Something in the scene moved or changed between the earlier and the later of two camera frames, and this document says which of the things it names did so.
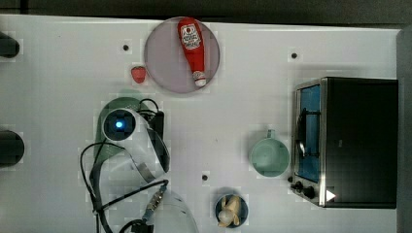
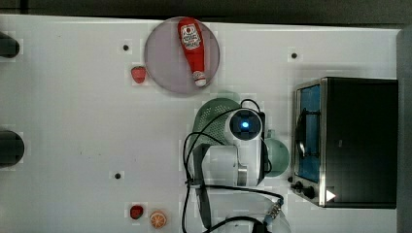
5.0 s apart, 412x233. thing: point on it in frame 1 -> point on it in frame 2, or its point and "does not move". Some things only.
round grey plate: [167, 61] does not move
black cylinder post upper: [9, 47] does not move
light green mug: [269, 156] does not move
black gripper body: [157, 124] -> [262, 117]
